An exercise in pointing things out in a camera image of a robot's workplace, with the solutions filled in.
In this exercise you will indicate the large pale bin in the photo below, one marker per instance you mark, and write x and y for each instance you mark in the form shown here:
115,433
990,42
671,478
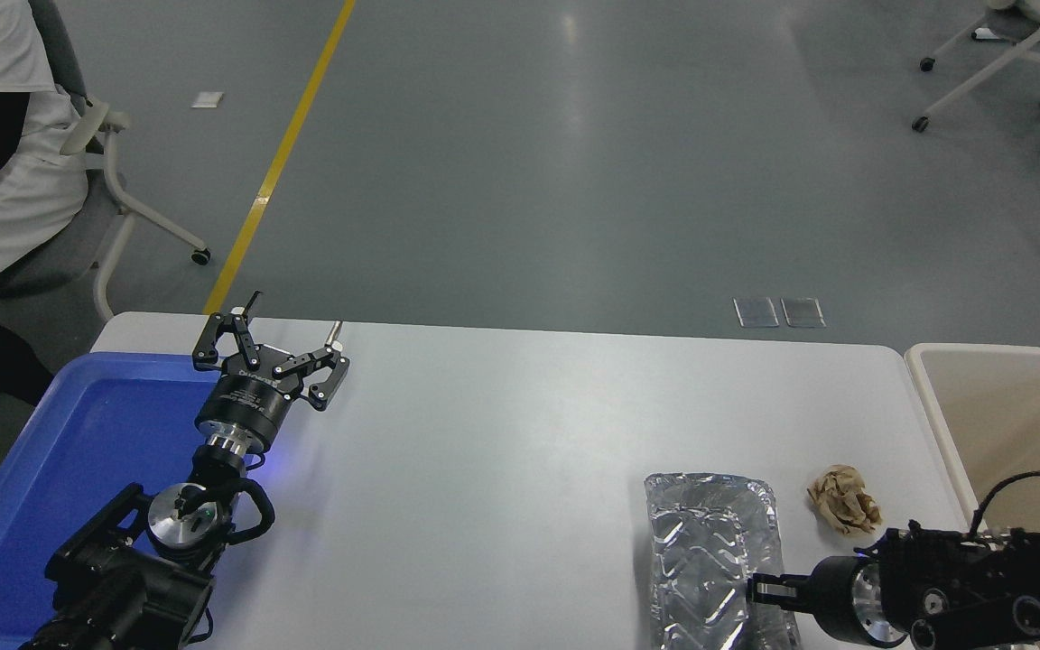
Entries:
1007,424

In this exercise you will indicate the crumpled tan paper ball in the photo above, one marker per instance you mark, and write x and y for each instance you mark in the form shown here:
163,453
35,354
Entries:
845,501

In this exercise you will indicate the clear floor plate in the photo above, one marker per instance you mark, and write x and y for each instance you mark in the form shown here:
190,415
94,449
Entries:
756,311
803,311

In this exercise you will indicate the white-framed office chair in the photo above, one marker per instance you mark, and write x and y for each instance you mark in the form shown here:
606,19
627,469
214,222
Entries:
1007,41

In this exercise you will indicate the silver foil tray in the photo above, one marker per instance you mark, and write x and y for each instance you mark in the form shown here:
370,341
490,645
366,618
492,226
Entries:
701,551

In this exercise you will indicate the grey office chair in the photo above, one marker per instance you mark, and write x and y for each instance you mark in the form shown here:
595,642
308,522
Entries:
114,181

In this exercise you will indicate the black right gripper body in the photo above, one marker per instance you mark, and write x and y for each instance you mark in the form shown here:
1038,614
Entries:
831,600

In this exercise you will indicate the blue plastic tray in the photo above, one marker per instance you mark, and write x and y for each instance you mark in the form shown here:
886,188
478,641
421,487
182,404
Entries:
60,469

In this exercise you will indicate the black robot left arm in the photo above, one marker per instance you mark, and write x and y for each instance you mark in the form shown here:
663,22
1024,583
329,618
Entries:
123,591

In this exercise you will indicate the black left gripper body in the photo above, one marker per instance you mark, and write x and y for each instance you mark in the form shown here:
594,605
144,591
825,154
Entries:
245,408

